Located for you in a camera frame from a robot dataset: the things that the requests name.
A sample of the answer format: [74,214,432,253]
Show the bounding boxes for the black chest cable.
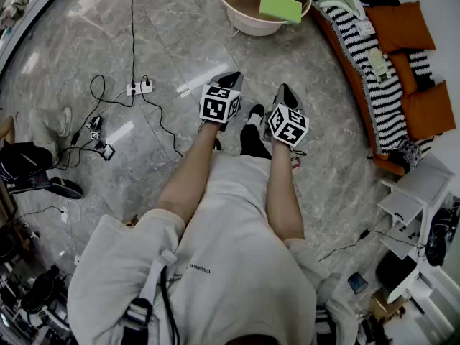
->
[160,266,180,345]

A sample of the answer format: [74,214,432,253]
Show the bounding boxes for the person's grey sweatshirt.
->
[66,155,360,345]

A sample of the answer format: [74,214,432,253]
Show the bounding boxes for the black white patterned sofa throw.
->
[309,0,436,157]

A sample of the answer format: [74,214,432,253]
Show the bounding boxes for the blue cup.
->
[347,272,369,295]

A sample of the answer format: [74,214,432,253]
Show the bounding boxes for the person's left forearm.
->
[155,120,222,226]

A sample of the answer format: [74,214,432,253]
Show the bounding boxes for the white power strip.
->
[126,80,155,96]

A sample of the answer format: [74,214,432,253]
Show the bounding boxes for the small orange cushion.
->
[389,50,420,96]

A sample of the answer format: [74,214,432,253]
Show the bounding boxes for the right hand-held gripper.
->
[263,83,310,148]

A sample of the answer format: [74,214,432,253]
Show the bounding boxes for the grey black patterned cushion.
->
[389,140,422,175]

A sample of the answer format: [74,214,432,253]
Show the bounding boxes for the person's black trousers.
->
[239,122,272,160]

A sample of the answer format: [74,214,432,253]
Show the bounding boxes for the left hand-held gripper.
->
[199,70,244,132]

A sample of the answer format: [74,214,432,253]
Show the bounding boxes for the black adapter cable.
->
[318,228,426,262]

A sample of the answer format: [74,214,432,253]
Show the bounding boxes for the black bag with cables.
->
[425,206,458,267]

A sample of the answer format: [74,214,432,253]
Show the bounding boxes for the beige packet with dark label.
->
[366,47,392,83]

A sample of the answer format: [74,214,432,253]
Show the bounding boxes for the beige cloth bundle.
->
[27,106,73,157]

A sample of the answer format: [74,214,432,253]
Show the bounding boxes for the black power strip cable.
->
[139,74,185,160]

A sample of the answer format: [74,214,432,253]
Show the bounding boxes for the black looped cable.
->
[88,74,136,109]

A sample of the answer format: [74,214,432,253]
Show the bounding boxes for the long black floor cable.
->
[129,0,137,86]

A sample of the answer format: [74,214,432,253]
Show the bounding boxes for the green book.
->
[258,0,303,24]

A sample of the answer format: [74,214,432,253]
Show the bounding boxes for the large orange cushion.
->
[363,1,437,54]
[400,80,456,142]

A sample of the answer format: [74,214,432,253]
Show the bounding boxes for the small devices on floor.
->
[86,116,116,162]

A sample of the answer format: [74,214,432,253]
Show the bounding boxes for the round glass coffee table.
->
[214,0,312,37]

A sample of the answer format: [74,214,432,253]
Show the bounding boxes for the white side cabinet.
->
[376,152,460,301]

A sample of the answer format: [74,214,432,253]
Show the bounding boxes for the black white shoulder strap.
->
[124,249,179,339]

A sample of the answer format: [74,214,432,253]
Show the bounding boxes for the person's right forearm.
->
[264,138,306,242]

